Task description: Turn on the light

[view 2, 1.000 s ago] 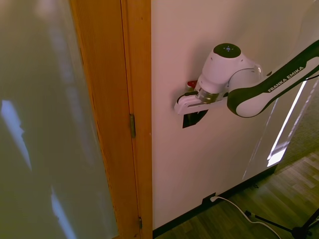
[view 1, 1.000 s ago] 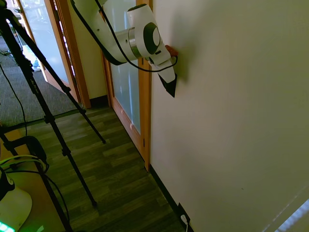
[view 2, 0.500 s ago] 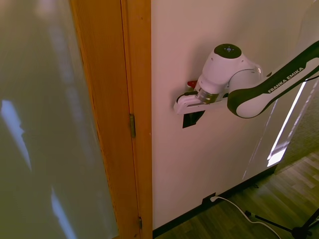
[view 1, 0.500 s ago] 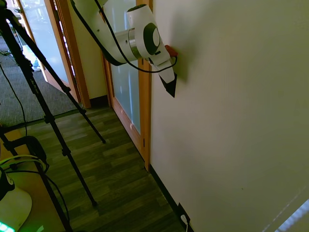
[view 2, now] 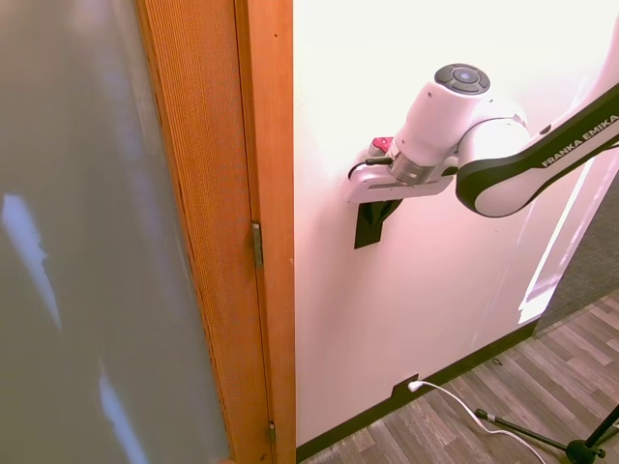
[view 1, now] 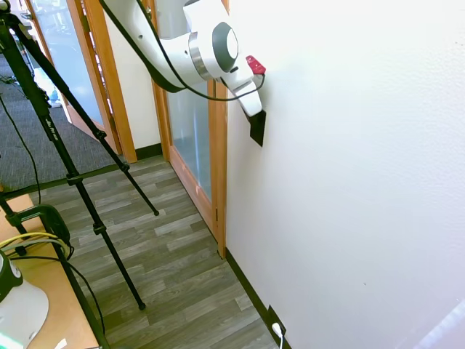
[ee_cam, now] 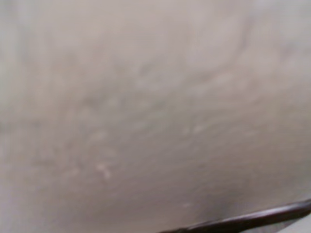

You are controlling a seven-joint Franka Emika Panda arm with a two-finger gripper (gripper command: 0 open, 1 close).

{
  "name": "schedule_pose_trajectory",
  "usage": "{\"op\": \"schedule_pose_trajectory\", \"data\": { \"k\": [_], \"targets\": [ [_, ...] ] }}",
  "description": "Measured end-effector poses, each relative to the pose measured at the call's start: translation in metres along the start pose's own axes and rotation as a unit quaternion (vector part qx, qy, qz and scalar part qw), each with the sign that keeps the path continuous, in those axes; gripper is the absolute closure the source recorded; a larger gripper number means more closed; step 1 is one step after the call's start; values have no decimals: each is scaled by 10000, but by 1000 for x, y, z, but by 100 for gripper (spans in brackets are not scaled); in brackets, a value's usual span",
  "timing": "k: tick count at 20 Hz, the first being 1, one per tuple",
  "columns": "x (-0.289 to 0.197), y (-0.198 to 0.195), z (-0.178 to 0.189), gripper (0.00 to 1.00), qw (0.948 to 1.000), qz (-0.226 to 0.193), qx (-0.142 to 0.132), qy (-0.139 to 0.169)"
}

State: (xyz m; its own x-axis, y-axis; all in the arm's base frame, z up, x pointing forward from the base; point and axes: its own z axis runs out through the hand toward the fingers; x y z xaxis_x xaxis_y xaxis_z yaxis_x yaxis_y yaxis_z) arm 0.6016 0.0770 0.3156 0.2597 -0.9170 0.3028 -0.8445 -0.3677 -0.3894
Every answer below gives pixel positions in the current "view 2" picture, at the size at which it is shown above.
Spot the large brass door hinge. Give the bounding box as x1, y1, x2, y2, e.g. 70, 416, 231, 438
250, 220, 265, 271

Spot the wooden door frame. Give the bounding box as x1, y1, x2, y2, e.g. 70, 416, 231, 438
233, 0, 297, 464

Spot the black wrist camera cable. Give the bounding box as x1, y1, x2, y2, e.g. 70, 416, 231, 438
349, 156, 394, 176

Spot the black tripod stand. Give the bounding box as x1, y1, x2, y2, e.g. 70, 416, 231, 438
474, 395, 619, 464

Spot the white power cable with plug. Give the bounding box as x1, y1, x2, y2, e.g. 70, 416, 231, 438
407, 379, 541, 463

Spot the frosted glass wooden door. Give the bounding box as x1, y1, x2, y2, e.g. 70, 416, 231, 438
0, 0, 273, 464

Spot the wrist camera with red mount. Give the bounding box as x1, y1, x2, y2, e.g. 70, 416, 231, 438
369, 136, 395, 160

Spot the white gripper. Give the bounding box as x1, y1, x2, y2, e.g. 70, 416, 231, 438
344, 149, 457, 227

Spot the black wall light switch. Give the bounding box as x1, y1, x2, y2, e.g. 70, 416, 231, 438
353, 202, 387, 251

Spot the grey textured partition panel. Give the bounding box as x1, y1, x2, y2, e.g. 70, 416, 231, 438
534, 157, 619, 335

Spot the black baseboard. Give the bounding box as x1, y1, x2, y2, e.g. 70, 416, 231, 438
295, 321, 539, 464

